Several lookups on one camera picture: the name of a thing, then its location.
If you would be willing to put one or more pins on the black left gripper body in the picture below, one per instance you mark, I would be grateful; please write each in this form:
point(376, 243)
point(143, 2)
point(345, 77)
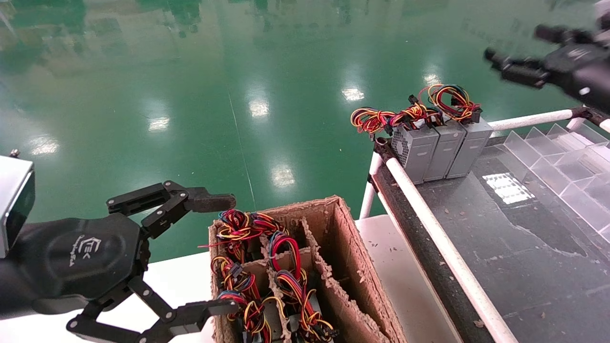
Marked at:
point(81, 257)

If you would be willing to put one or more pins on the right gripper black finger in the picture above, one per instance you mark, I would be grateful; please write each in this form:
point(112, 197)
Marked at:
point(557, 35)
point(522, 71)

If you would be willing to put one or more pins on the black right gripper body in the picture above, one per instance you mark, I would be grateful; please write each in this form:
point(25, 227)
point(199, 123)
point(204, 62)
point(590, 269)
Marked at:
point(586, 71)

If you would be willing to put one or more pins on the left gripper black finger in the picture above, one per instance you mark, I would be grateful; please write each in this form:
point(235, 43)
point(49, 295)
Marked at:
point(186, 317)
point(209, 200)

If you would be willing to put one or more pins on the clear acrylic divider tray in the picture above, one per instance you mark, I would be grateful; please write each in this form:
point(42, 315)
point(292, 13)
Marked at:
point(548, 157)

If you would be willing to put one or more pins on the brown divided cardboard box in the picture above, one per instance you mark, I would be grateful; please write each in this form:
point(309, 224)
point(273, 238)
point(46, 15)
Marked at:
point(352, 247)

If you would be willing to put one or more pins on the white cart leg tube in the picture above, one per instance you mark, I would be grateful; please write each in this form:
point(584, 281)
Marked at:
point(369, 195)

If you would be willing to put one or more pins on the short white cart rail tube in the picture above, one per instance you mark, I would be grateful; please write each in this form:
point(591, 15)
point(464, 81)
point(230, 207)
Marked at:
point(533, 119)

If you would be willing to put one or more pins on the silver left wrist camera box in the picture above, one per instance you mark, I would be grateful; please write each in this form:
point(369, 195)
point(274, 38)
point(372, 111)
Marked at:
point(12, 190)

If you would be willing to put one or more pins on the long white cart rail tube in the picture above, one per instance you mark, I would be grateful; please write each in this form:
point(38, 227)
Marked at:
point(402, 180)

